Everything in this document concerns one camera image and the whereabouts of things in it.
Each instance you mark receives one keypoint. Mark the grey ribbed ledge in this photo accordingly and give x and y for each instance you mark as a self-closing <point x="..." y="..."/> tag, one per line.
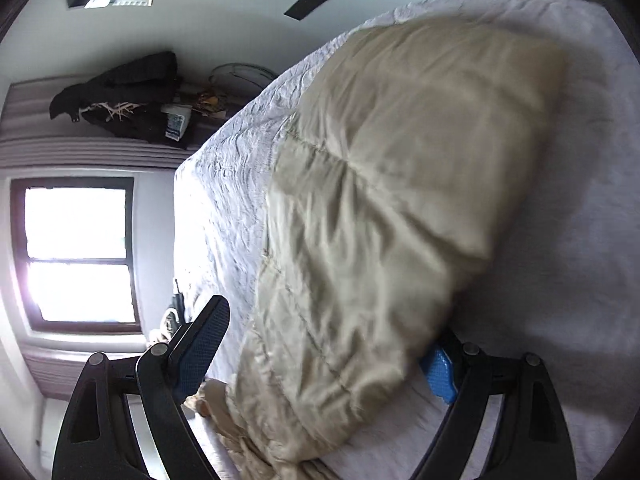
<point x="47" y="372"/>

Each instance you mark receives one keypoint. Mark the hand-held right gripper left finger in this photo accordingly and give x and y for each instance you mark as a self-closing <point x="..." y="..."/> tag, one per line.
<point x="196" y="355"/>

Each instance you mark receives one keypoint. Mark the small white box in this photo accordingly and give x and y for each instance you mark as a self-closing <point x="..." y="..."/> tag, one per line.
<point x="176" y="122"/>

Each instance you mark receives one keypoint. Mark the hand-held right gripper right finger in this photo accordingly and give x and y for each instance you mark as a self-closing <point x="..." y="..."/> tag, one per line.
<point x="440" y="374"/>

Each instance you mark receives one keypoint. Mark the dark framed window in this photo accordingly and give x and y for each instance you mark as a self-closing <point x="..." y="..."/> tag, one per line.
<point x="75" y="255"/>

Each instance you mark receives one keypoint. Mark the grey ribbed shelf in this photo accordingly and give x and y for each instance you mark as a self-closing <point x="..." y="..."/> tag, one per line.
<point x="60" y="152"/>

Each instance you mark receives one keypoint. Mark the black jacket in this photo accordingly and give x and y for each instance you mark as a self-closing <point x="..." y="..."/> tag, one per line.
<point x="135" y="90"/>

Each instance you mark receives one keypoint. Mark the beige puffer jacket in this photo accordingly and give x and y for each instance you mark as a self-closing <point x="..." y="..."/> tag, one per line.
<point x="380" y="200"/>

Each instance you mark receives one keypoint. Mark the lavender textured bedspread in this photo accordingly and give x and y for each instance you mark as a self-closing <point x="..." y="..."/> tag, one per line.
<point x="575" y="220"/>

